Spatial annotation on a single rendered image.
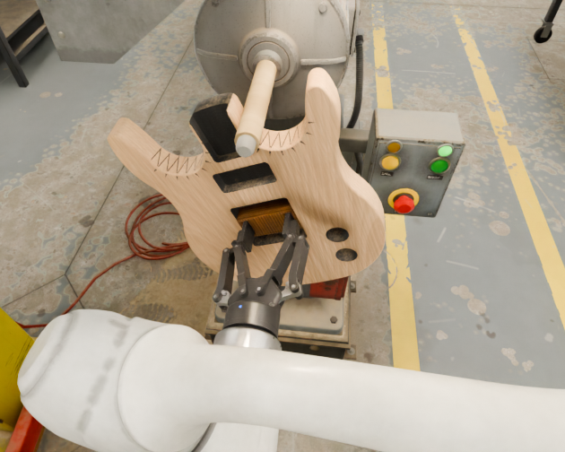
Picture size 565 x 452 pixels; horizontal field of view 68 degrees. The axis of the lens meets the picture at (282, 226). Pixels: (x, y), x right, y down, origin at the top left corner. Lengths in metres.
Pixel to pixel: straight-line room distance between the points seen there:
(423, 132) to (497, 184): 1.78
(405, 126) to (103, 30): 0.56
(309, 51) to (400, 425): 0.55
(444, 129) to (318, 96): 0.36
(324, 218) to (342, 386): 0.40
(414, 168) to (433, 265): 1.26
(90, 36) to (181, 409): 0.32
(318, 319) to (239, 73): 0.95
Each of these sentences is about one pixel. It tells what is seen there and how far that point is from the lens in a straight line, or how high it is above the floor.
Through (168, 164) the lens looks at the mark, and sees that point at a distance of 0.67.
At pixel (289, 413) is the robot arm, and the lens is 0.31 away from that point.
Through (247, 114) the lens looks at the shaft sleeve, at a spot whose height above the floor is 1.27.
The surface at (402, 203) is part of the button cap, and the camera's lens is 0.85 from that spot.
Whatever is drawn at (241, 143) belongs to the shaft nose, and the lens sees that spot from 0.52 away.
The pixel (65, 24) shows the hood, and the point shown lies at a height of 1.42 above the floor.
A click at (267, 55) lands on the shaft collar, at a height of 1.27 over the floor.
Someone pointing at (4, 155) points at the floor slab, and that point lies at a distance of 2.96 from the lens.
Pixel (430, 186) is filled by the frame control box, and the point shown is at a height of 1.02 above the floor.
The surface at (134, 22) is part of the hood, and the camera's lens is 0.41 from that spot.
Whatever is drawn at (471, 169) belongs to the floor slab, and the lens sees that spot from 2.60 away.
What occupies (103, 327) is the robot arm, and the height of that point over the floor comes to 1.27.
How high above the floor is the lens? 1.58
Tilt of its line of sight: 49 degrees down
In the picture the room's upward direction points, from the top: straight up
